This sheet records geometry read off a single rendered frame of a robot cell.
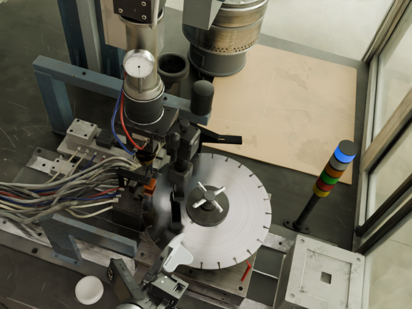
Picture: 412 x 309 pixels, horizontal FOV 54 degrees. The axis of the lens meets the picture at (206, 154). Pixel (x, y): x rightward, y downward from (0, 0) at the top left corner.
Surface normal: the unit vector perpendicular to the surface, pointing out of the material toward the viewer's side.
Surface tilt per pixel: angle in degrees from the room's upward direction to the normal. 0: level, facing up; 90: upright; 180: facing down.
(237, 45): 90
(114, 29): 90
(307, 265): 0
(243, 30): 90
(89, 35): 90
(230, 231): 0
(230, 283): 0
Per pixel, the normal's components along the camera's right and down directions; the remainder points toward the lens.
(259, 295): 0.10, -0.58
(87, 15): -0.30, 0.76
